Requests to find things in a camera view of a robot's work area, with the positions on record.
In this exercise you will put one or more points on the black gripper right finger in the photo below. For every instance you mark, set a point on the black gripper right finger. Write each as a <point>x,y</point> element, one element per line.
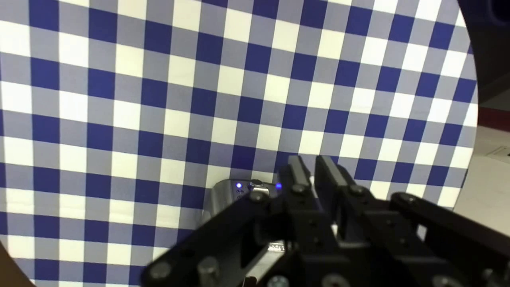
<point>361,212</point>

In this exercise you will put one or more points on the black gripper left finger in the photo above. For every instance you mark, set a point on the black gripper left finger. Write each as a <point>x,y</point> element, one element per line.
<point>297,212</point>

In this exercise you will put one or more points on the silver two-slot toaster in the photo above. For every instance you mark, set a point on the silver two-slot toaster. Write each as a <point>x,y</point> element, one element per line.
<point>225,193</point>

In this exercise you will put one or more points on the blue white checkered tablecloth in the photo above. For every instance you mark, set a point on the blue white checkered tablecloth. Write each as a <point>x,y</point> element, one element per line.
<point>212,105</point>

